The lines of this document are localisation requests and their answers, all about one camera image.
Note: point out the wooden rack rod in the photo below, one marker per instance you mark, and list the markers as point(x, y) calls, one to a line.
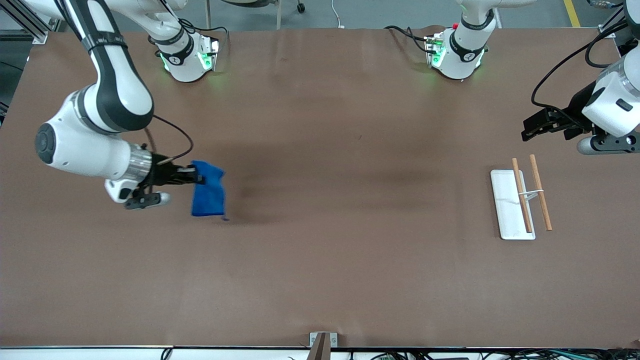
point(541, 195)
point(522, 197)

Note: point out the aluminium frame profile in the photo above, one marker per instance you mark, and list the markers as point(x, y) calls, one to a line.
point(611, 31)
point(25, 22)

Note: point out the blue microfibre towel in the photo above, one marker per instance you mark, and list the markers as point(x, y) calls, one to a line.
point(207, 192)

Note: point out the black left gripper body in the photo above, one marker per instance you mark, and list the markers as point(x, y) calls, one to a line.
point(574, 112)

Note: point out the metal table edge bracket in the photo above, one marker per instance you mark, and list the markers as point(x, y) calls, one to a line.
point(314, 339)

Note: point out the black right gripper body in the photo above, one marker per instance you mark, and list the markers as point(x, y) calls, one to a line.
point(162, 173)

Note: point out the white rack base plate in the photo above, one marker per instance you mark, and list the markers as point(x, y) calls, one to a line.
point(507, 210)

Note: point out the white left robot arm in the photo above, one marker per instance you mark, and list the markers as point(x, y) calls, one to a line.
point(612, 100)

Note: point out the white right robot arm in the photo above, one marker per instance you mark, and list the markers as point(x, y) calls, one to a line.
point(112, 95)

